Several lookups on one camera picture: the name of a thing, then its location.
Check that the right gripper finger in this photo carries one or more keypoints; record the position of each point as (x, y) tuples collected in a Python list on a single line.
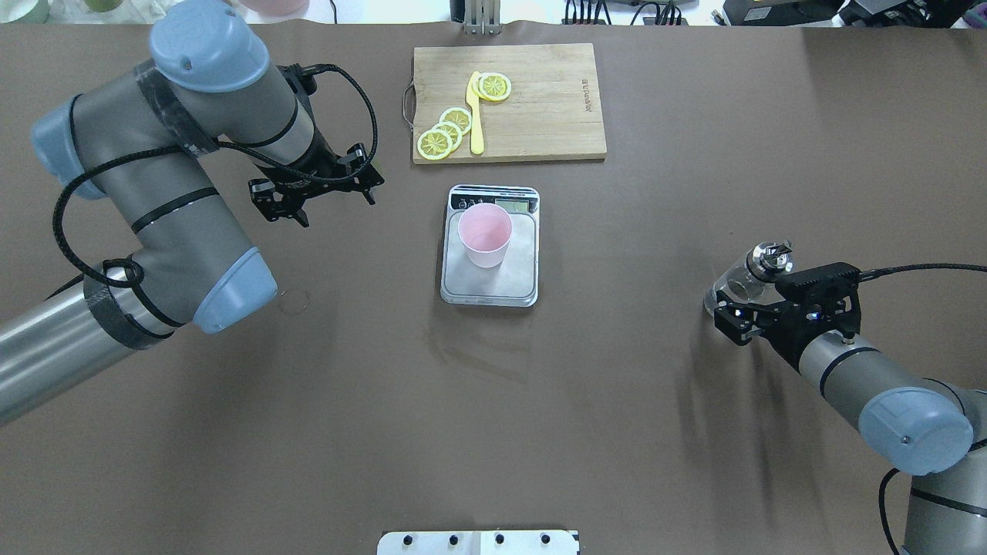
[(736, 323)]

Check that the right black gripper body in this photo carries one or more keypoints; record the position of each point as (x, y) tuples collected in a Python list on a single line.
[(780, 337)]

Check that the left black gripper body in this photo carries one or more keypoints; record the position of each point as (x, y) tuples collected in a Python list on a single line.
[(311, 166)]

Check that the clear glass sauce bottle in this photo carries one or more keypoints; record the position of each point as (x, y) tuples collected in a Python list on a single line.
[(751, 278)]

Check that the pink plastic cup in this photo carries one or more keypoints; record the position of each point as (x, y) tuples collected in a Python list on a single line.
[(485, 230)]

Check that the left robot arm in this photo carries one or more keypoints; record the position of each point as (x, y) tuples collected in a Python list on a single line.
[(154, 243)]

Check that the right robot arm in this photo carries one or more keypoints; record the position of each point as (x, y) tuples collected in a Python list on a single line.
[(930, 430)]

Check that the digital kitchen scale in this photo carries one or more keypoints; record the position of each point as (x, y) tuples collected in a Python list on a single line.
[(513, 283)]

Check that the lemon slice top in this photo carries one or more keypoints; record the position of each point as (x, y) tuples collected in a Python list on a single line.
[(435, 144)]

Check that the yellow plastic knife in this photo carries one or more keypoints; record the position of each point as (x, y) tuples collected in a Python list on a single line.
[(473, 101)]

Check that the lemon slice under single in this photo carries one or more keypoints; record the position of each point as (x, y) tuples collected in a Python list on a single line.
[(475, 85)]

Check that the lemon slice front single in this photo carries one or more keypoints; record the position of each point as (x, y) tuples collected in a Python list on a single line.
[(495, 86)]

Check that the pink bowl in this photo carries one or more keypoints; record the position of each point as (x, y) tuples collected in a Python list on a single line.
[(275, 8)]

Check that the bamboo cutting board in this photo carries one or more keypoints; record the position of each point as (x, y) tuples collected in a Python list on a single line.
[(553, 113)]

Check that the white metal column base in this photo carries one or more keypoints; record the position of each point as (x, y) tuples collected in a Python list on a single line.
[(480, 542)]

